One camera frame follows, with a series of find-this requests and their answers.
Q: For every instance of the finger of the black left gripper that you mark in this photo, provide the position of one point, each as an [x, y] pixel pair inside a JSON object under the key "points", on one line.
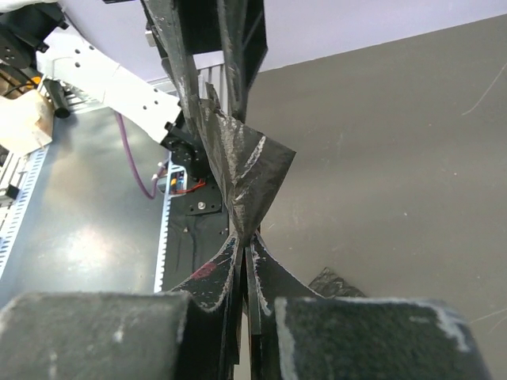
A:
{"points": [[182, 30], [244, 44]]}

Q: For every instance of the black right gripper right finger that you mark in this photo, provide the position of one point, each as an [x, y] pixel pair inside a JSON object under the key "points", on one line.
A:
{"points": [[297, 333]]}

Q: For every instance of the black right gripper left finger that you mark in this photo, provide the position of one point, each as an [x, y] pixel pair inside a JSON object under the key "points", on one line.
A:
{"points": [[185, 333]]}

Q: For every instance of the black trash bag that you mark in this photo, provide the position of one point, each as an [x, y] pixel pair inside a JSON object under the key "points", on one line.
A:
{"points": [[249, 166]]}

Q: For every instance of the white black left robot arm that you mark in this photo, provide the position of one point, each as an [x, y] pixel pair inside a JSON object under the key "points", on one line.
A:
{"points": [[36, 34]]}

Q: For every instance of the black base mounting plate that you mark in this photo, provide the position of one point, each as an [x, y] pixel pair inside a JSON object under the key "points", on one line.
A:
{"points": [[198, 226]]}

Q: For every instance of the grey slotted cable duct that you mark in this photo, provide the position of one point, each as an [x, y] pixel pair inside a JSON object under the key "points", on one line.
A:
{"points": [[163, 189]]}

